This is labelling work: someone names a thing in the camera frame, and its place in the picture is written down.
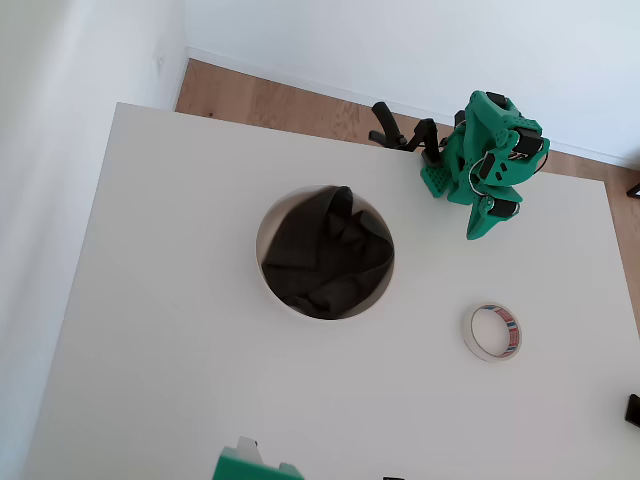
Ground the white masking tape roll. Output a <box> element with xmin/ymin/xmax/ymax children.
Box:
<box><xmin>460</xmin><ymin>302</ymin><xmax>523</xmax><ymax>363</ymax></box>

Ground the black table clamp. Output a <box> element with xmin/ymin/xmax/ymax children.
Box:
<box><xmin>368</xmin><ymin>101</ymin><xmax>446</xmax><ymax>166</ymax></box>

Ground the black crumpled cloth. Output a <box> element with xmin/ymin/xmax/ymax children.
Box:
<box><xmin>260</xmin><ymin>185</ymin><xmax>395</xmax><ymax>320</ymax></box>

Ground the white round bowl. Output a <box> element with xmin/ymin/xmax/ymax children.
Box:
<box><xmin>253</xmin><ymin>183</ymin><xmax>396</xmax><ymax>322</ymax></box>

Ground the green printed stand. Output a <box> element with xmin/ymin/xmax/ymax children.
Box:
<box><xmin>213</xmin><ymin>436</ymin><xmax>306</xmax><ymax>480</ymax></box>

